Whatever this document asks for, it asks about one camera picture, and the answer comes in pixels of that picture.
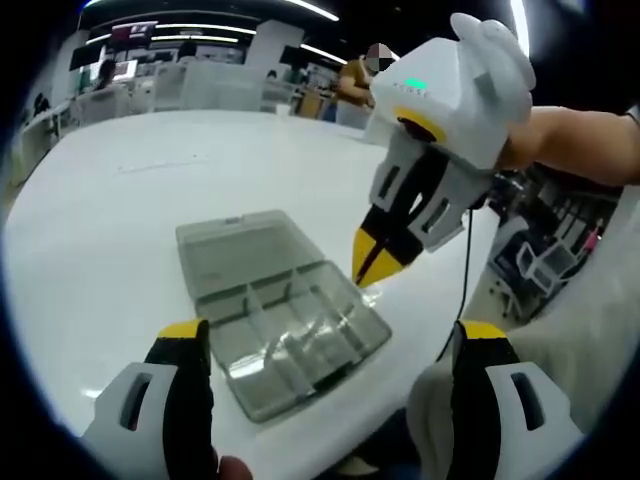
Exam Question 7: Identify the cardboard box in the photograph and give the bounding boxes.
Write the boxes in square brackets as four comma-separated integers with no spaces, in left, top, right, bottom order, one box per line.
[298,92,321,120]

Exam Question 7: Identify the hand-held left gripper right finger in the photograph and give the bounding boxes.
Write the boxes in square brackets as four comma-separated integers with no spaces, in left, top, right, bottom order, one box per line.
[451,319,586,480]

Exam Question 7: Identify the person's cream shirt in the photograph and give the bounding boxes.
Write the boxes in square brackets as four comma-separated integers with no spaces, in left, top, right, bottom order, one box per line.
[407,104,640,480]

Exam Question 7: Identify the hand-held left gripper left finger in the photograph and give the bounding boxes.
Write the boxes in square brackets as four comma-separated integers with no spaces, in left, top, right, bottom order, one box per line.
[82,317,221,480]

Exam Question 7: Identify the grey transparent guide fixture box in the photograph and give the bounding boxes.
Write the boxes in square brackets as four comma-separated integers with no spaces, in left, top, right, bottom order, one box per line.
[174,209,394,425]

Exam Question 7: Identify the white office chair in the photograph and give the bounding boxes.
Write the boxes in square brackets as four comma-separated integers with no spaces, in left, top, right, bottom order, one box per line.
[492,219,589,321]

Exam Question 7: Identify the red wall screen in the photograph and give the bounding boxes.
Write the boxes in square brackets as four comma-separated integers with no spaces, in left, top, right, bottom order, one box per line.
[110,20,159,47]

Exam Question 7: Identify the person's left hand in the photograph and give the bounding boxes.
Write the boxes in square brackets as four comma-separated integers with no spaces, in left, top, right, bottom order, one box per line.
[217,453,259,480]

